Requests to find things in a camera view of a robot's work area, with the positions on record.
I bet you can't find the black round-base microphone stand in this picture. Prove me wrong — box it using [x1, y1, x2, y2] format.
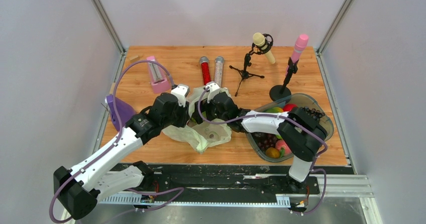
[269, 57, 298, 101]

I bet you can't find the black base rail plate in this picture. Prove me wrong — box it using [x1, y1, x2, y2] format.
[115, 162, 355, 204]

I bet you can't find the silver glitter microphone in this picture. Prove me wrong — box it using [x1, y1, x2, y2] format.
[214, 56, 225, 87]

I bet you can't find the grey transparent fruit basket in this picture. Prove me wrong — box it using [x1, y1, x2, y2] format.
[246, 93, 334, 163]

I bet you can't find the cream microphone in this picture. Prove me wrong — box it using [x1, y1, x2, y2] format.
[252, 33, 276, 64]

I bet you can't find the purple metronome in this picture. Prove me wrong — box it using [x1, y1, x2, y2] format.
[105, 94, 136, 131]

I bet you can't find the orange yellow fruit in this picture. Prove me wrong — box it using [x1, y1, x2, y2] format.
[265, 147, 281, 159]

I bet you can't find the small wooden block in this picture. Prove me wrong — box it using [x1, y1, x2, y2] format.
[129, 55, 140, 63]

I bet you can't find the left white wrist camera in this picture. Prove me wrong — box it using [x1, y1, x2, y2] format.
[171, 84, 190, 107]

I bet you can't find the black tripod microphone stand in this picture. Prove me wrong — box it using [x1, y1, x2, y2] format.
[230, 43, 265, 96]

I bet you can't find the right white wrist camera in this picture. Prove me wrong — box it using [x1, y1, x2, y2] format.
[204, 81, 221, 103]

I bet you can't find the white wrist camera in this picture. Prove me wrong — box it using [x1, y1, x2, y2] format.
[171, 84, 190, 107]
[204, 81, 221, 103]

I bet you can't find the red grape bunch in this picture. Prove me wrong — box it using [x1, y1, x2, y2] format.
[252, 132, 278, 152]

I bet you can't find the wooden strip on rail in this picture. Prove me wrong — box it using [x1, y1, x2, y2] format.
[109, 83, 116, 94]

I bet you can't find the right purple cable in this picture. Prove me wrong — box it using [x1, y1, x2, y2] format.
[197, 87, 329, 215]

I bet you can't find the pink peach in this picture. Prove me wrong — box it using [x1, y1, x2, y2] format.
[275, 140, 292, 157]

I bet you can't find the black grape bunch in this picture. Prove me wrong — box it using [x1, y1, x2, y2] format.
[302, 107, 325, 121]

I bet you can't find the red glitter microphone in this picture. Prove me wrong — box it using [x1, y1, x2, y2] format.
[199, 56, 211, 85]

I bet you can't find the green red mango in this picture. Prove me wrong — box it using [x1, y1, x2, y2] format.
[264, 106, 284, 114]

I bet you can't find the purple cable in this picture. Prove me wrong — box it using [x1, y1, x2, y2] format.
[197, 87, 329, 215]
[49, 59, 184, 224]

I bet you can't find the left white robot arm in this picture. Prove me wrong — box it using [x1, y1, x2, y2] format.
[49, 89, 189, 223]

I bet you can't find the pink metronome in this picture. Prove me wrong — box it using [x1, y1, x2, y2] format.
[147, 62, 171, 94]

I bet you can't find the pale green plastic bag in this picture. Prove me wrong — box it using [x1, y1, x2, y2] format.
[162, 87, 232, 153]

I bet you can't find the red apple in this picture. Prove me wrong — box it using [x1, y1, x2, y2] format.
[282, 103, 298, 112]

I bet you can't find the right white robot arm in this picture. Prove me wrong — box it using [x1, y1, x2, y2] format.
[195, 91, 328, 193]

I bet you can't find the pink microphone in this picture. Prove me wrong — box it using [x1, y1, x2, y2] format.
[286, 34, 309, 75]

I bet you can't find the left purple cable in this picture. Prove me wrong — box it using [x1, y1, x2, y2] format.
[49, 59, 184, 224]

